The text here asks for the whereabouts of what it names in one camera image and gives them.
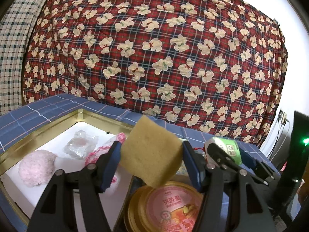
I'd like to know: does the floral tissue box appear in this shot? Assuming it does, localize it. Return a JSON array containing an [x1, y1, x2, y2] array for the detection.
[[176, 161, 188, 177]]

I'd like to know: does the white power cable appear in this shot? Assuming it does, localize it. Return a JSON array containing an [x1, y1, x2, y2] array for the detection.
[[270, 120, 292, 161]]

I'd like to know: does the crumpled clear plastic wrap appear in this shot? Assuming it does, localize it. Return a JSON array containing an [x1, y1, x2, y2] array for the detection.
[[63, 130, 98, 160]]

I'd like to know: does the tan sponge block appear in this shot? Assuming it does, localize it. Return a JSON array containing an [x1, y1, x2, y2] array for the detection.
[[120, 116, 183, 188]]

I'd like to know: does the blue plaid table cloth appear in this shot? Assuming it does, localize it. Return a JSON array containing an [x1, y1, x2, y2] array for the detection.
[[1, 94, 279, 231]]

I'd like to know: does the green tissue pack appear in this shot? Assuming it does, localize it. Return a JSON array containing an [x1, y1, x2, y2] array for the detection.
[[204, 136, 242, 165]]

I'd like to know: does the red plaid bear blanket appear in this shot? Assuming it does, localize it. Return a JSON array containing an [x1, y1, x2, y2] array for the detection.
[[22, 0, 288, 146]]

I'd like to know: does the round gold pink tin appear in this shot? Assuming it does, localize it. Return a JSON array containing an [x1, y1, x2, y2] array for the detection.
[[124, 181, 203, 231]]

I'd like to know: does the green white checked cloth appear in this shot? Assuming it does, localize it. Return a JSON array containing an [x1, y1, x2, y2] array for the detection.
[[1, 0, 47, 115]]

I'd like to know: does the fluffy pink puff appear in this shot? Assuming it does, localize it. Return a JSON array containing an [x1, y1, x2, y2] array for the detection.
[[18, 150, 57, 187]]

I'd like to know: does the red gold drawstring pouch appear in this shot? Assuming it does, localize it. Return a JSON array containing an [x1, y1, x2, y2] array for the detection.
[[193, 147, 206, 159]]

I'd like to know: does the gold rectangular tin box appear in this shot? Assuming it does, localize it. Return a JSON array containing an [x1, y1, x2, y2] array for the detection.
[[1, 109, 133, 231]]

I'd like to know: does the black power cable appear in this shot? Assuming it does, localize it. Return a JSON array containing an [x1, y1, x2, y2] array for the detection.
[[267, 119, 287, 160]]

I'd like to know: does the wall power socket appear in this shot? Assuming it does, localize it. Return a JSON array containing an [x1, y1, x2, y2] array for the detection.
[[281, 112, 289, 125], [278, 110, 283, 121]]

